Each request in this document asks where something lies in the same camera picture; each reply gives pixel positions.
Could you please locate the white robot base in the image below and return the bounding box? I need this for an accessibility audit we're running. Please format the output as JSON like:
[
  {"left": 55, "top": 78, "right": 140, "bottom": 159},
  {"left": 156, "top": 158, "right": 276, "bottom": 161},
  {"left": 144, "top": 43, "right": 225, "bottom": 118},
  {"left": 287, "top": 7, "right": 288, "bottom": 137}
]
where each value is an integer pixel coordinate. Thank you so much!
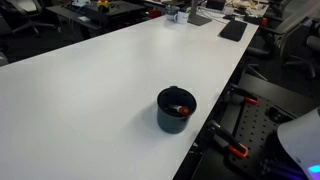
[{"left": 277, "top": 107, "right": 320, "bottom": 180}]

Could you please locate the yellow and red emergency button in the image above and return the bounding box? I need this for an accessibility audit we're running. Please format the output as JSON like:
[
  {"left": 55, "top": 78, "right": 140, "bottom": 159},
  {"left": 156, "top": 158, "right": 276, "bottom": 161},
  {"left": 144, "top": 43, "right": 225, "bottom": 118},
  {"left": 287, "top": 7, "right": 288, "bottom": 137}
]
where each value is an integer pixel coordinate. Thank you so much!
[{"left": 96, "top": 0, "right": 111, "bottom": 14}]

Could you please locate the black box with red part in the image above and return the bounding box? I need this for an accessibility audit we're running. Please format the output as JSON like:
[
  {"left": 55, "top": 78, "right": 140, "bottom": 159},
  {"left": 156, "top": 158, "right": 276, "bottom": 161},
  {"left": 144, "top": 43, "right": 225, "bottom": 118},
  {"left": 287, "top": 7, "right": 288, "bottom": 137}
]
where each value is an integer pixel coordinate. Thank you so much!
[{"left": 243, "top": 13, "right": 269, "bottom": 27}]

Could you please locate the dark blue mug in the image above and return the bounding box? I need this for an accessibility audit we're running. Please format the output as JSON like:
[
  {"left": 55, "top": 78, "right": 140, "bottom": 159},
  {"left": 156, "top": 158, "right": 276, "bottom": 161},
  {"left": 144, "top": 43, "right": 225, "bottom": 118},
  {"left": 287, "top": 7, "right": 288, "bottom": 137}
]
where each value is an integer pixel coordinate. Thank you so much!
[{"left": 156, "top": 85, "right": 198, "bottom": 135}]

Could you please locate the black desk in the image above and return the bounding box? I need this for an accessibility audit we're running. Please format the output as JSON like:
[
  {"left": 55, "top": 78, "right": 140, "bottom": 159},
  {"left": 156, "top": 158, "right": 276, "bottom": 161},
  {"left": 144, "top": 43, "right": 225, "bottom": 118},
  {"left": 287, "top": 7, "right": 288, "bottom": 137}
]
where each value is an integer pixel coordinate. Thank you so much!
[{"left": 45, "top": 0, "right": 148, "bottom": 38}]

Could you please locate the small red object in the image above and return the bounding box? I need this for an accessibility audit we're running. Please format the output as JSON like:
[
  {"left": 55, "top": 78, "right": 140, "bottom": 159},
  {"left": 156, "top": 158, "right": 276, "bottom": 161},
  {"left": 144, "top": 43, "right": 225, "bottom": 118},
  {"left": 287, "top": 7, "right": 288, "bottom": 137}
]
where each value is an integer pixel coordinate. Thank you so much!
[{"left": 148, "top": 8, "right": 163, "bottom": 20}]

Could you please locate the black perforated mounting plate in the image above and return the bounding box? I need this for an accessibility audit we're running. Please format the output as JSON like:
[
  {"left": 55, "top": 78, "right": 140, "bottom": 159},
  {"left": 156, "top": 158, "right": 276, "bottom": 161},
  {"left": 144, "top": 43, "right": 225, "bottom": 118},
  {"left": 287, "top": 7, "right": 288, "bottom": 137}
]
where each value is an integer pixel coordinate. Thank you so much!
[{"left": 191, "top": 73, "right": 320, "bottom": 180}]

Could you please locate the dark grey mug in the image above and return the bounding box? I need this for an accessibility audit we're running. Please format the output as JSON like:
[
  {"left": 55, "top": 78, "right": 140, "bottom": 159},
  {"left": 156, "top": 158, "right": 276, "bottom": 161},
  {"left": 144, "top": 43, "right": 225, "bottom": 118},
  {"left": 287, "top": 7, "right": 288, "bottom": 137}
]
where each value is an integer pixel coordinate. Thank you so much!
[{"left": 164, "top": 4, "right": 180, "bottom": 22}]

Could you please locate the grey office chair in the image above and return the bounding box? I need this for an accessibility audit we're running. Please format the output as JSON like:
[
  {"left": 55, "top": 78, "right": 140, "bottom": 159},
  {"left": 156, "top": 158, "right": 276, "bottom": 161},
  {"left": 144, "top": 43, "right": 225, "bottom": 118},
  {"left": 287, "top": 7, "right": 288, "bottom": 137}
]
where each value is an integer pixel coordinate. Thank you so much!
[{"left": 246, "top": 0, "right": 320, "bottom": 81}]

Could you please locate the white mug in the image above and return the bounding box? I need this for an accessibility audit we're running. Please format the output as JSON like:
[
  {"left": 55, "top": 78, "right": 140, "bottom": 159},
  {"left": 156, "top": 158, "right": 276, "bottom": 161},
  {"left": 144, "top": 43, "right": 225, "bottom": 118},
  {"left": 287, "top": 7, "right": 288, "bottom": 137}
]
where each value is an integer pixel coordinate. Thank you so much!
[{"left": 173, "top": 10, "right": 190, "bottom": 25}]

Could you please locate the black clamp with orange handle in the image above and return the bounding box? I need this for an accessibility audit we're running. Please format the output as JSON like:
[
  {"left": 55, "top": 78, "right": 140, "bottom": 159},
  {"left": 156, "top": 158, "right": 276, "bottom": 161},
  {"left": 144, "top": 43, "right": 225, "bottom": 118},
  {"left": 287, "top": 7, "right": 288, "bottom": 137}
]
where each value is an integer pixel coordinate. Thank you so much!
[
  {"left": 223, "top": 84, "right": 260, "bottom": 106},
  {"left": 206, "top": 120, "right": 250, "bottom": 160}
]

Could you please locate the black office chair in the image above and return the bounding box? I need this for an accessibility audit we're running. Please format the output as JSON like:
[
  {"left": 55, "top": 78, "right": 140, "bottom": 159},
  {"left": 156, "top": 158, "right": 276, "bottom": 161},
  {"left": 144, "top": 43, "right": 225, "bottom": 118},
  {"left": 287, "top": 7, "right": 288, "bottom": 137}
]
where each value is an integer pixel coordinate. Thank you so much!
[{"left": 0, "top": 0, "right": 58, "bottom": 38}]

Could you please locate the grey monitor stand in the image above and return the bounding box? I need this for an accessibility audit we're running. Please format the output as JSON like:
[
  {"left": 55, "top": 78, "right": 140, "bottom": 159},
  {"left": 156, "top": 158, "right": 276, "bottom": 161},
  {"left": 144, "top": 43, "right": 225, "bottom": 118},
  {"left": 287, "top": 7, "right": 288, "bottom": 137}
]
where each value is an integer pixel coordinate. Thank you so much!
[{"left": 187, "top": 0, "right": 213, "bottom": 27}]

